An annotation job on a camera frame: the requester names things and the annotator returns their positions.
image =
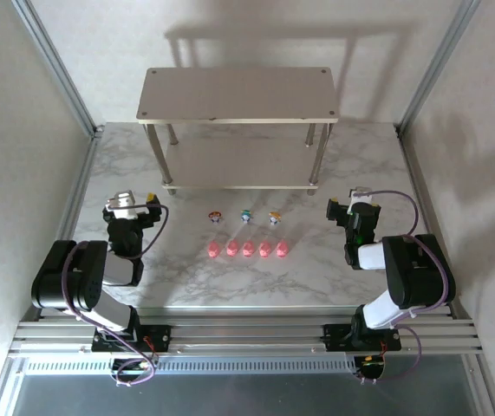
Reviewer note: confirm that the aluminium frame bar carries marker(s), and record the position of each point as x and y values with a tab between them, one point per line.
3	398
488	390

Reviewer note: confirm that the two-tier white shelf metal legs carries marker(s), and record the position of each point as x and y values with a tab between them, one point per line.
238	93

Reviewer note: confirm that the aluminium mounting rails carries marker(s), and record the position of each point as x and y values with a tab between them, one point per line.
247	329

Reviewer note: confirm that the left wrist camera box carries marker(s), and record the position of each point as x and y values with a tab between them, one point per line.
121	207

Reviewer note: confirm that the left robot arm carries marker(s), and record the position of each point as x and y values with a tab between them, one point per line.
78	277

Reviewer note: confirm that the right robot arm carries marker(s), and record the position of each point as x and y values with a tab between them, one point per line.
416	277

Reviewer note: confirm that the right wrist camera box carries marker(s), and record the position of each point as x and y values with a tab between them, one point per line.
362	196

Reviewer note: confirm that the toy figure yellow hat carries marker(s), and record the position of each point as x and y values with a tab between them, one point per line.
275	218

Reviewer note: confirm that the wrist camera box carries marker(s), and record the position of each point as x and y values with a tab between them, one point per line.
362	196
121	207

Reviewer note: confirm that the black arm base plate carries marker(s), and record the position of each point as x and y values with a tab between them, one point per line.
156	338
338	338

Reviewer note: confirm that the grey metal base panel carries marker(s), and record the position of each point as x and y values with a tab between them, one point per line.
247	398

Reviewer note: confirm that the pink pig toy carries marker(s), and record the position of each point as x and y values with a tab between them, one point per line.
213	250
265	249
282	249
232	249
248	248

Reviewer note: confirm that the toy figure green hat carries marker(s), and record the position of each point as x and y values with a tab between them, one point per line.
245	216

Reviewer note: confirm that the toy figure red hat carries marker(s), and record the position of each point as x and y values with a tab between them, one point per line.
215	216

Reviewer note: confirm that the aluminium frame post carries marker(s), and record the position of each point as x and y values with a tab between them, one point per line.
438	65
57	65

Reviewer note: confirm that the small controller board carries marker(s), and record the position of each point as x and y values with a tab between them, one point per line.
370	368
132	368

